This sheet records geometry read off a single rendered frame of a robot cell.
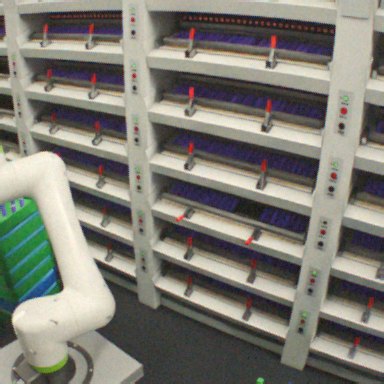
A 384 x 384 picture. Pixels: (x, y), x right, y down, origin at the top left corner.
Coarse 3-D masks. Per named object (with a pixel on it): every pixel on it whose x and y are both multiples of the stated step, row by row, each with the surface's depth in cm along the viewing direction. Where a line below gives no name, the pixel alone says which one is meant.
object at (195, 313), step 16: (112, 272) 197; (128, 288) 194; (176, 304) 179; (208, 320) 173; (224, 320) 170; (240, 336) 166; (256, 336) 162; (320, 368) 150; (336, 368) 146; (352, 368) 144
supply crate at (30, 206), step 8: (16, 200) 170; (24, 200) 170; (32, 200) 160; (0, 208) 164; (8, 208) 164; (16, 208) 164; (24, 208) 156; (32, 208) 161; (0, 216) 158; (8, 216) 158; (16, 216) 152; (24, 216) 157; (0, 224) 144; (8, 224) 149; (16, 224) 153; (0, 232) 145
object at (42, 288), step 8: (56, 272) 184; (48, 280) 179; (56, 280) 185; (40, 288) 174; (48, 288) 180; (32, 296) 169; (40, 296) 175; (0, 304) 165; (8, 304) 162; (16, 304) 159
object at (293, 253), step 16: (160, 192) 159; (160, 208) 157; (176, 208) 155; (272, 208) 148; (192, 224) 150; (208, 224) 147; (224, 224) 146; (240, 240) 141; (272, 240) 138; (304, 240) 132; (288, 256) 134
